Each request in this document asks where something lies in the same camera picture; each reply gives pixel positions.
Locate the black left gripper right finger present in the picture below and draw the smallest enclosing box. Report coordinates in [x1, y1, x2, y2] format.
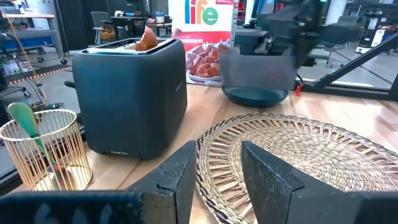
[241, 140, 349, 224]

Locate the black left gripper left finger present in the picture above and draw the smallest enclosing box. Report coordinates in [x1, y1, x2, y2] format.
[126, 140, 198, 224]

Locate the dark green plate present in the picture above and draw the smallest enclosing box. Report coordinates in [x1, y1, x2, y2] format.
[221, 85, 289, 108]

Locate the red white cereal box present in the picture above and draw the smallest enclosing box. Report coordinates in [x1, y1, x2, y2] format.
[167, 0, 239, 88]

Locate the brown bagel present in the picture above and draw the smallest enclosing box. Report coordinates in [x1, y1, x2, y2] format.
[134, 26, 159, 52]

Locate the round woven straw placemat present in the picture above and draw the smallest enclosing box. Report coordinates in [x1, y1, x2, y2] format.
[195, 112, 398, 224]

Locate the black office chair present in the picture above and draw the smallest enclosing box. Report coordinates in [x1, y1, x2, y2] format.
[313, 15, 363, 68]

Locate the black two-slot toaster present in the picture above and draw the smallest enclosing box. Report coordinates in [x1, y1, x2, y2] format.
[64, 37, 188, 159]

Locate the glass jar with yellow liquid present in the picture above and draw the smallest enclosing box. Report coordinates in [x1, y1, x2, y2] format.
[0, 108, 93, 191]

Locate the white black machine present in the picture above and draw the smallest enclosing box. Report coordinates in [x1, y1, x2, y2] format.
[356, 12, 389, 55]

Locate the black cluttered desk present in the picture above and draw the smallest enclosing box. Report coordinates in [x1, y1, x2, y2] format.
[110, 11, 172, 40]

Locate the grey office chair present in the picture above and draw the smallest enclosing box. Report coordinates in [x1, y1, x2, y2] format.
[90, 11, 118, 46]

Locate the grey metal workbench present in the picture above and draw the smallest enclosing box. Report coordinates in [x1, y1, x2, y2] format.
[0, 12, 68, 65]

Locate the black aluminium table frame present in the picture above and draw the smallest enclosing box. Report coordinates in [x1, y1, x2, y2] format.
[301, 79, 398, 102]

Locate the yellow cable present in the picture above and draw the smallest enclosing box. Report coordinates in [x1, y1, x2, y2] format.
[0, 9, 48, 105]

